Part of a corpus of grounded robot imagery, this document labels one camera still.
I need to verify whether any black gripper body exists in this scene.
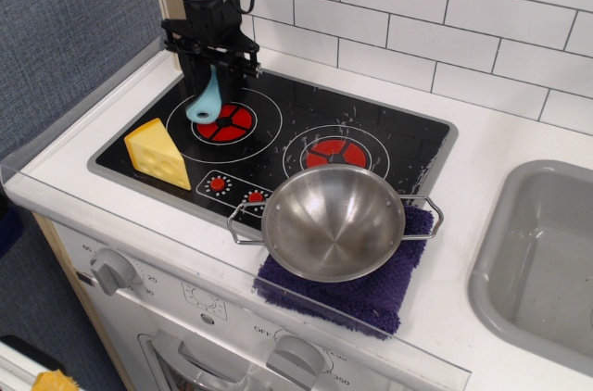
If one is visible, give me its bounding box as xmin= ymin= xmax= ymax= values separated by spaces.
xmin=161 ymin=0 xmax=261 ymax=78

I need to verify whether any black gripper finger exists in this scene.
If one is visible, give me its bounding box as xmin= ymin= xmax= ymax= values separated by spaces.
xmin=217 ymin=61 xmax=243 ymax=104
xmin=178 ymin=53 xmax=212 ymax=107

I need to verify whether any light blue dish brush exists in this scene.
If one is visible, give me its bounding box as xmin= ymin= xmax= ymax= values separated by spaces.
xmin=185 ymin=66 xmax=222 ymax=125

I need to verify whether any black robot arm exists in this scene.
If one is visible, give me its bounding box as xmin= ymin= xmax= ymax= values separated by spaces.
xmin=161 ymin=0 xmax=261 ymax=104

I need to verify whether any yellow cheese wedge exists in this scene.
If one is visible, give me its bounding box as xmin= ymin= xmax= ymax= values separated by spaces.
xmin=124 ymin=118 xmax=191 ymax=191

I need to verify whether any grey left oven knob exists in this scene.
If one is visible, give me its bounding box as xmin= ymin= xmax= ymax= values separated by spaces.
xmin=91 ymin=248 xmax=136 ymax=296

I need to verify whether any grey oven knob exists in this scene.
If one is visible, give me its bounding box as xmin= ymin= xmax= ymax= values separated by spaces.
xmin=266 ymin=335 xmax=325 ymax=383
xmin=91 ymin=248 xmax=136 ymax=296

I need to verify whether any white toy oven front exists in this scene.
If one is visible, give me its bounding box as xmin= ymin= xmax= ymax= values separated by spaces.
xmin=45 ymin=221 xmax=418 ymax=391

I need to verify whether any purple folded cloth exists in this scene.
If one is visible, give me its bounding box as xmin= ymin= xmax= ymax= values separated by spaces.
xmin=252 ymin=204 xmax=435 ymax=336

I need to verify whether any grey right oven knob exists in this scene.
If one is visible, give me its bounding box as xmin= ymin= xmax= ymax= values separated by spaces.
xmin=266 ymin=335 xmax=325 ymax=383

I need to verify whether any yellow object at corner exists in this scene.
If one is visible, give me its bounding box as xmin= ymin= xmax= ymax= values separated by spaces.
xmin=32 ymin=370 xmax=81 ymax=391

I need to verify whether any grey sink basin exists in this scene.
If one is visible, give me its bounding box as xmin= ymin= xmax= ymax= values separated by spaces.
xmin=468 ymin=160 xmax=592 ymax=375

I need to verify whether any steel bowl with handles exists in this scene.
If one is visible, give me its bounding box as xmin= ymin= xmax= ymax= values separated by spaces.
xmin=226 ymin=165 xmax=445 ymax=284

